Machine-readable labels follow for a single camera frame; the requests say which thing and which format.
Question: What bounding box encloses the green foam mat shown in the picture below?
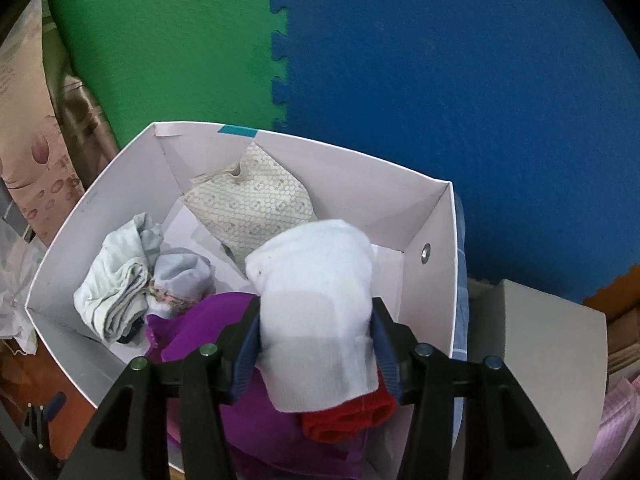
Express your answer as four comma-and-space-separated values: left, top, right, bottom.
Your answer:
45, 0, 291, 153

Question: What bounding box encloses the light blue lace-trimmed underwear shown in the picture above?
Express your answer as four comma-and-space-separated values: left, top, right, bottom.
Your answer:
145, 247, 217, 318

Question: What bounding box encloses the pink floral pillow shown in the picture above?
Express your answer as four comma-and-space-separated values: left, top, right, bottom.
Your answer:
0, 0, 88, 248

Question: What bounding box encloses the purple underwear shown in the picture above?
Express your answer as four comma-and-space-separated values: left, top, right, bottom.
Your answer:
145, 291, 371, 480

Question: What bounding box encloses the pale pink quilted cloth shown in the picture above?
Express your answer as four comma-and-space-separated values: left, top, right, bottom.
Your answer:
585, 375, 633, 480

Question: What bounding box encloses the white underwear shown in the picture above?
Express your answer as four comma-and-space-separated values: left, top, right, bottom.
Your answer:
245, 219, 379, 413

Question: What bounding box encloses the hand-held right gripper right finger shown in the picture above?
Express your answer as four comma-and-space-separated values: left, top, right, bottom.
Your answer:
370, 297, 576, 480

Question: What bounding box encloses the blue foam mat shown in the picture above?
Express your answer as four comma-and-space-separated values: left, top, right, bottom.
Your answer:
270, 0, 633, 306

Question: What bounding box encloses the blue checked cloth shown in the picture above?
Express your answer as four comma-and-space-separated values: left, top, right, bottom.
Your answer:
452, 195, 471, 361

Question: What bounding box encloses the brown satin cloth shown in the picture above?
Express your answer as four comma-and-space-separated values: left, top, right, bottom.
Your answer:
50, 35, 121, 196

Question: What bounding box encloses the grey cardboard box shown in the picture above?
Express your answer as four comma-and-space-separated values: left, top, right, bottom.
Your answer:
465, 279, 608, 473

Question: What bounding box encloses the white shoe box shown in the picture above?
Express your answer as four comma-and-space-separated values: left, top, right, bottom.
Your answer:
25, 121, 460, 480

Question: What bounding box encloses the brown foam mat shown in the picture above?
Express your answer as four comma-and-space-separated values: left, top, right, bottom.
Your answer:
582, 275, 628, 321

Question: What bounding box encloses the white patterned bed sheet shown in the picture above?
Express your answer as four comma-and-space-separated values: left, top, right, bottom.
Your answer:
0, 220, 46, 356

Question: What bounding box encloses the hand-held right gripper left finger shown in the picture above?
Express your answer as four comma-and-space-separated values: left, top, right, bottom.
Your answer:
57, 307, 263, 480

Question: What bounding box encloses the light grey underwear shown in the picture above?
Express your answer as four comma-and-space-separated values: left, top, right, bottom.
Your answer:
74, 212, 163, 342

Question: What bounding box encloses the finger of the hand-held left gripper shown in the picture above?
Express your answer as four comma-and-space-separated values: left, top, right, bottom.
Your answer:
22, 402, 51, 461
44, 391, 67, 423

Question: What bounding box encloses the red underwear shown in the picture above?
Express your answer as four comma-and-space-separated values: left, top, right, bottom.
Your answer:
300, 367, 396, 445

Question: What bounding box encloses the beige patterned underwear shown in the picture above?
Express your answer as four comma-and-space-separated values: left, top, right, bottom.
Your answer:
182, 142, 319, 266

